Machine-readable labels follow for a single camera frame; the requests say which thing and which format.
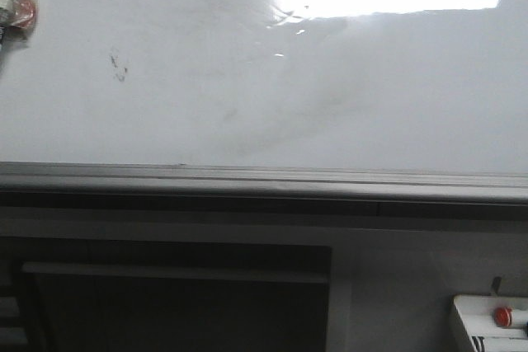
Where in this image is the white glossy whiteboard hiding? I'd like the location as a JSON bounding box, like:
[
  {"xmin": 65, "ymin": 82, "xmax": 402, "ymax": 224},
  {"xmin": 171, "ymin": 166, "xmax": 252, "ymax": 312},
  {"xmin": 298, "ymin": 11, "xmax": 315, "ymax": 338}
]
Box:
[{"xmin": 1, "ymin": 0, "xmax": 527, "ymax": 174}]

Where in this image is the white box with red button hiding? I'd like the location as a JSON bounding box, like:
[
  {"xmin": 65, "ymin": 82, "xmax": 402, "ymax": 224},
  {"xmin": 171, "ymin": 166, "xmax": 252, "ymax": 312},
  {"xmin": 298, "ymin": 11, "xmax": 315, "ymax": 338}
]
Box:
[{"xmin": 450, "ymin": 295, "xmax": 527, "ymax": 351}]

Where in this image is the red round button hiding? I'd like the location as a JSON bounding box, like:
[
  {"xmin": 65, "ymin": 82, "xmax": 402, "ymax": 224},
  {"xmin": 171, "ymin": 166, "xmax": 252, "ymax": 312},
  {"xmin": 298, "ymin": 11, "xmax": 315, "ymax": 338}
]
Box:
[{"xmin": 493, "ymin": 307, "xmax": 512, "ymax": 327}]

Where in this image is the grey aluminium whiteboard tray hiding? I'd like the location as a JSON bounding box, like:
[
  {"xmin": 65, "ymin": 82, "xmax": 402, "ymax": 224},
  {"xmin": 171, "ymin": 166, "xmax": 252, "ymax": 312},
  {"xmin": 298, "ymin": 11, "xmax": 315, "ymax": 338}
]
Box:
[{"xmin": 1, "ymin": 162, "xmax": 527, "ymax": 220}]

